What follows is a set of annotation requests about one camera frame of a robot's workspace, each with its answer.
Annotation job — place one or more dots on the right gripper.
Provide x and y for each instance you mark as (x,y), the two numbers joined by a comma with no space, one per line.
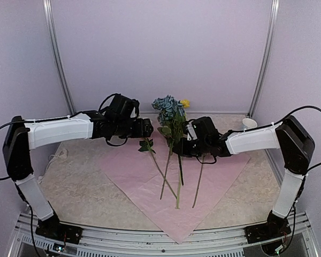
(183,150)

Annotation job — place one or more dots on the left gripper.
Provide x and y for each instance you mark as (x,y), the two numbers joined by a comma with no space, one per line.
(144,130)

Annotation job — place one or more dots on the pink fake rose bunch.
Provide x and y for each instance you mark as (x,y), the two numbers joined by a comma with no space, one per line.
(146,145)

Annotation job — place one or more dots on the blue fake flower bunch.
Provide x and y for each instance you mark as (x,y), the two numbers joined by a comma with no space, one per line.
(172,118)

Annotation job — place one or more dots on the yellow fake flower stem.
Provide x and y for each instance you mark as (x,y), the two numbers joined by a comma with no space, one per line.
(185,104)

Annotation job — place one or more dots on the pink wrapping paper sheet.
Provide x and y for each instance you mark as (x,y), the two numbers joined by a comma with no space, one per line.
(204,185)

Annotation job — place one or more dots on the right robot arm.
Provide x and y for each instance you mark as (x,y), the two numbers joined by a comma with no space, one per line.
(286,135)

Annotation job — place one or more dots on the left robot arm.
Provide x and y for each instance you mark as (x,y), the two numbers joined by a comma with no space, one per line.
(119,119)

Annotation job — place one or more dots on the light blue mug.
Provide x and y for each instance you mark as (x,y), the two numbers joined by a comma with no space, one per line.
(248,123)

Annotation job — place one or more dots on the clear printed cellophane wrap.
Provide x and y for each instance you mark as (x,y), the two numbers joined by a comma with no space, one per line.
(62,155)

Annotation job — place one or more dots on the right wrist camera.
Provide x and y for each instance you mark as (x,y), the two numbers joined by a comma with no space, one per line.
(191,134)

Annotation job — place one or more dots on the front aluminium rail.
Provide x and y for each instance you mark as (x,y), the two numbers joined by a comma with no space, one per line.
(96,241)

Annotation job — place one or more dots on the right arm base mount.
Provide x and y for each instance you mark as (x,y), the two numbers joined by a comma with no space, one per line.
(265,231)

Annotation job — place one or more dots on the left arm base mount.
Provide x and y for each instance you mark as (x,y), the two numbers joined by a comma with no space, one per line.
(61,232)

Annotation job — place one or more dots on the left aluminium frame post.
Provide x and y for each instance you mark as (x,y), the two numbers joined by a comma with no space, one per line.
(47,6)

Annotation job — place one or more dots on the aluminium frame post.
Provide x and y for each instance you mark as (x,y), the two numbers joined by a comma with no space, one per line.
(265,58)
(47,6)

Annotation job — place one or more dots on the right aluminium frame post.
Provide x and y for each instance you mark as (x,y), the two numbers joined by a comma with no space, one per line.
(265,58)

